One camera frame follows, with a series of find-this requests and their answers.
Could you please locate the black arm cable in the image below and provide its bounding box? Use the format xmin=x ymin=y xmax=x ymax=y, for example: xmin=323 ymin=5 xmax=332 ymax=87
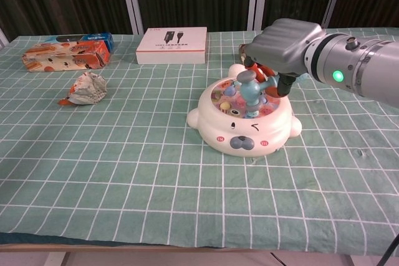
xmin=380 ymin=240 xmax=395 ymax=266

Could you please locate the orange biscuit box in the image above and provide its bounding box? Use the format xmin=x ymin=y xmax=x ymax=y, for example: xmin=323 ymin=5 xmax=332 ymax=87
xmin=21 ymin=40 xmax=112 ymax=74

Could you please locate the white seal whack-a-mole toy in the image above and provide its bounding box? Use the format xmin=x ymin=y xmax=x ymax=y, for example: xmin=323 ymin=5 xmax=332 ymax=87
xmin=186 ymin=64 xmax=304 ymax=156

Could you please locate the white cable product box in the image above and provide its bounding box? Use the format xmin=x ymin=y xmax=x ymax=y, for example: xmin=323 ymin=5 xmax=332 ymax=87
xmin=135 ymin=26 xmax=208 ymax=65

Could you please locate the blue toy hammer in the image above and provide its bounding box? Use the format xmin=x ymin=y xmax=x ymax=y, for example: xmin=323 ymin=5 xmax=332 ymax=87
xmin=234 ymin=69 xmax=280 ymax=117

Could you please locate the crumpled snack wrapper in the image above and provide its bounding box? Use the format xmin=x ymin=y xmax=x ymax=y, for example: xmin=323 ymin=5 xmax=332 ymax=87
xmin=58 ymin=71 xmax=108 ymax=107

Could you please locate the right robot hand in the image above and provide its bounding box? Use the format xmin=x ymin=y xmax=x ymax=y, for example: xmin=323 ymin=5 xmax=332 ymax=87
xmin=241 ymin=18 xmax=325 ymax=98

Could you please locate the blue biscuit box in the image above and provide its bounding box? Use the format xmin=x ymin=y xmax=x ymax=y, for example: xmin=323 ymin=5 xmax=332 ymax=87
xmin=40 ymin=32 xmax=115 ymax=52

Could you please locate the green checked tablecloth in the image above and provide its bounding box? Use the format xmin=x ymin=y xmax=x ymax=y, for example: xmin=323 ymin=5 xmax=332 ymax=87
xmin=0 ymin=27 xmax=399 ymax=256

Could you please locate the gold foil snack packet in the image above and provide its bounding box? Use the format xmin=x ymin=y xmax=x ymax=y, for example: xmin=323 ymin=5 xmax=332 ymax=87
xmin=238 ymin=44 xmax=249 ymax=65

